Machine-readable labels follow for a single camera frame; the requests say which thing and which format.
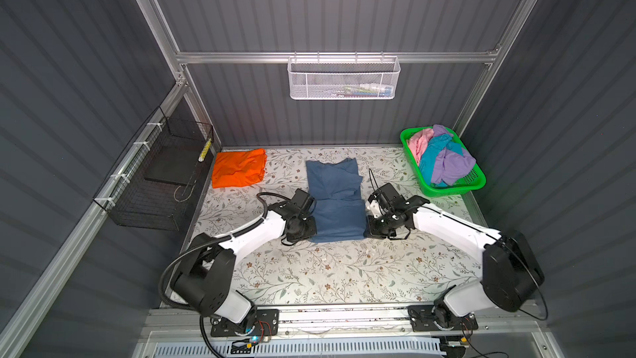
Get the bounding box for blue t shirt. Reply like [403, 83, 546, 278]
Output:
[306, 158, 368, 244]

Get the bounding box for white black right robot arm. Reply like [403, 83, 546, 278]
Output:
[365, 183, 545, 330]

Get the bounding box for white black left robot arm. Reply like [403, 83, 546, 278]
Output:
[158, 189, 317, 333]

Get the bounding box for teal t shirt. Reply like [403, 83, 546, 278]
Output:
[418, 134, 472, 187]

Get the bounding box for pink t shirt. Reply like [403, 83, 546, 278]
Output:
[407, 128, 434, 165]

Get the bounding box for purple t shirt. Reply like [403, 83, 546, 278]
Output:
[429, 124, 476, 187]

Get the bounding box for folded orange t shirt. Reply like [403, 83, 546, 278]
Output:
[211, 149, 268, 188]

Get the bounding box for green plastic laundry basket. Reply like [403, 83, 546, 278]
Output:
[400, 126, 486, 197]

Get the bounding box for yellow marker pen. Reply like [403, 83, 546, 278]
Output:
[198, 139, 212, 162]

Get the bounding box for items in white basket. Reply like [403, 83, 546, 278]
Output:
[324, 83, 394, 99]

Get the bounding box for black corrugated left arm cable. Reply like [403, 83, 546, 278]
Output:
[157, 191, 289, 358]

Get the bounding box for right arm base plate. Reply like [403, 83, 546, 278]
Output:
[407, 304, 479, 331]

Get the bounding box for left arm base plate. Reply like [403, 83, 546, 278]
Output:
[209, 308, 280, 337]

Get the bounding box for white slotted cable duct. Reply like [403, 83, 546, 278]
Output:
[151, 336, 447, 358]

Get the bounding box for white wire mesh basket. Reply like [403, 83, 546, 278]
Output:
[287, 56, 401, 100]

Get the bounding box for black wire cage basket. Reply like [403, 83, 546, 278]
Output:
[94, 109, 215, 232]

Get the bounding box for aluminium mounting rail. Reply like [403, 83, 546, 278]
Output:
[140, 302, 542, 340]

